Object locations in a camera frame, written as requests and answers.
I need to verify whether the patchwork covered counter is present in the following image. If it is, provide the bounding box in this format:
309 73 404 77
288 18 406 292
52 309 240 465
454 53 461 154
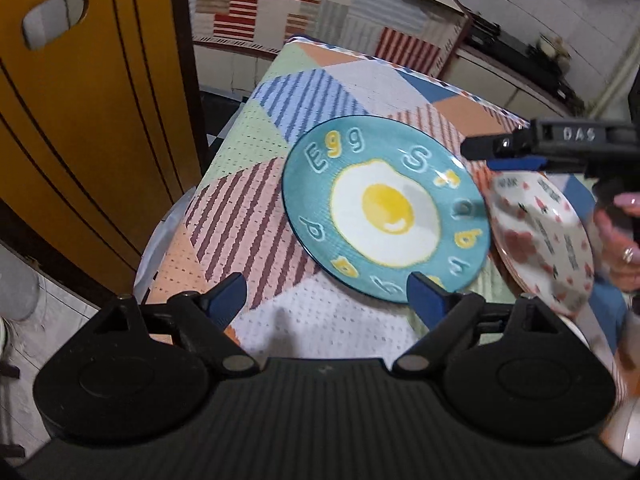
189 0 471 77

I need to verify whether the pink bunny carrot plate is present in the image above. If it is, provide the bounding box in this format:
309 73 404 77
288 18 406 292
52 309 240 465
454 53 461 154
486 171 594 318

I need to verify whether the person's right hand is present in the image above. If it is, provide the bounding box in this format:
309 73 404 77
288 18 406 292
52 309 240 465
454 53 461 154
593 206 639 292

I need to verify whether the yellow wooden chair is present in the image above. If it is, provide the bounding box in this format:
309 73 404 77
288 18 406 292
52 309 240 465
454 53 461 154
1 0 207 304

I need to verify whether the blue egg plate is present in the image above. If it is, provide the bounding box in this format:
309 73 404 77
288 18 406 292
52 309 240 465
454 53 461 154
281 115 490 304

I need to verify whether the patchwork tablecloth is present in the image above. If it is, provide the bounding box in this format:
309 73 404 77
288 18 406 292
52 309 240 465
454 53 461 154
133 34 640 401

